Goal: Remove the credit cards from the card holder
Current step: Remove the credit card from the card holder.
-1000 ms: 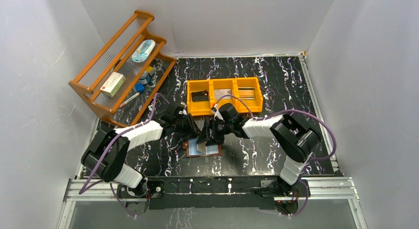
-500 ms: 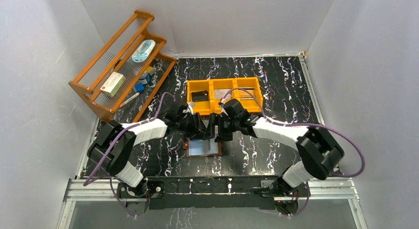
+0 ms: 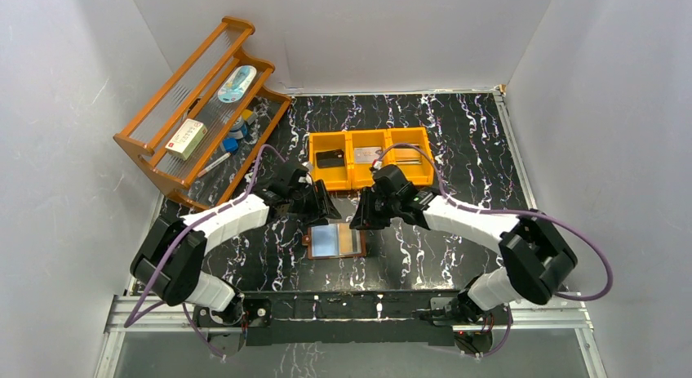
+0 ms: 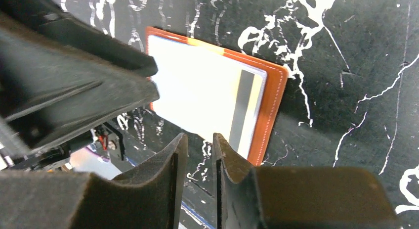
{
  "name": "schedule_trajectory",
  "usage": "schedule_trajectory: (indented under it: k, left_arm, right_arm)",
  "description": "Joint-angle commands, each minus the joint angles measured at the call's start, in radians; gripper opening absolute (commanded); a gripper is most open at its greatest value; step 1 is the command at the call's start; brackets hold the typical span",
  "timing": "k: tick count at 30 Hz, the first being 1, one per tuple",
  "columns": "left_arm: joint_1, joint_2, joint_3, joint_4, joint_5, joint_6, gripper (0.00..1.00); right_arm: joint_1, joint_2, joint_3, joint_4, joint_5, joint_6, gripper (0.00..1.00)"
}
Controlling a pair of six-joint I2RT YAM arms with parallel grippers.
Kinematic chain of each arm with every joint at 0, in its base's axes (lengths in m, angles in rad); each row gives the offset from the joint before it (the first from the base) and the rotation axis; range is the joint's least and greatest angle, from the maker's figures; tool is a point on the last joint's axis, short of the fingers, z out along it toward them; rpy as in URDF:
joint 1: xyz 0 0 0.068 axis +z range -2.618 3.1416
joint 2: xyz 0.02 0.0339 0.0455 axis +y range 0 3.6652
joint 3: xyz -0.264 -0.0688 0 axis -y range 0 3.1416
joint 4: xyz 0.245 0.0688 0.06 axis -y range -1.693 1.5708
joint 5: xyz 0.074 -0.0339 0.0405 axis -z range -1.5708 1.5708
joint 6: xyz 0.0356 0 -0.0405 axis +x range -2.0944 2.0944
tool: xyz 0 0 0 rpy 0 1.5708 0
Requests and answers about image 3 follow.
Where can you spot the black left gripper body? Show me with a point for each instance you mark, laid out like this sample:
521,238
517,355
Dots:
312,196

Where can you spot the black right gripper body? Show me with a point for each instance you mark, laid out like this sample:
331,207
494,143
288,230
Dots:
388,207

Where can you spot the orange leather card holder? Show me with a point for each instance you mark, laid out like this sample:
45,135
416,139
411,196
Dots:
334,241

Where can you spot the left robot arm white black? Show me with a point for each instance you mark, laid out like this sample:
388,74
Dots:
169,261

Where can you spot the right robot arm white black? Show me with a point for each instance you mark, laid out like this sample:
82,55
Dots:
536,258

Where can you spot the tan card in bin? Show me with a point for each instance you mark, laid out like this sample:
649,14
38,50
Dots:
407,155

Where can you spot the grey card in bin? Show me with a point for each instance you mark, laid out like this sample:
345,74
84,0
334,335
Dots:
366,155

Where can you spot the black card in bin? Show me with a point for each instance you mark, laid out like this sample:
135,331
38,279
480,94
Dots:
330,158

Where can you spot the yellow right bin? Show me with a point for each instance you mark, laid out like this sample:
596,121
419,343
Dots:
416,168

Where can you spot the yellow bin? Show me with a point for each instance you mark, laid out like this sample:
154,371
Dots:
416,168
335,179
360,174

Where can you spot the yellow left bin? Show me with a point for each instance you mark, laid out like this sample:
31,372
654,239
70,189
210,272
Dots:
335,179

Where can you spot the yellow middle bin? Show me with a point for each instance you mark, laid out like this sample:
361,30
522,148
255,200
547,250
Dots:
360,174

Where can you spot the white marker pen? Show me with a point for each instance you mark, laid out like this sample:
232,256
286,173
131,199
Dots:
211,166

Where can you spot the blue small cube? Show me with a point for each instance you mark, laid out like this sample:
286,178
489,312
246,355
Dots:
229,145

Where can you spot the blue white tape roll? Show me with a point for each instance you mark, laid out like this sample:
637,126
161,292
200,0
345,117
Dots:
239,130

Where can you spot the orange wooden shelf rack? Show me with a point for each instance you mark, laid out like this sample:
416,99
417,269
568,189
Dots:
191,93

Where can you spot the white blue oval case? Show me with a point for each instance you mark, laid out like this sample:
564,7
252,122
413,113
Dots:
236,85

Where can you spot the white red box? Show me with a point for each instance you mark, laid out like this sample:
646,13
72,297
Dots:
186,139

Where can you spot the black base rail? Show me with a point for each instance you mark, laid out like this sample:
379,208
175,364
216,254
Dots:
339,317

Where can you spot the aluminium frame rail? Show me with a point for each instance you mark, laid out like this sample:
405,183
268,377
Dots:
557,314

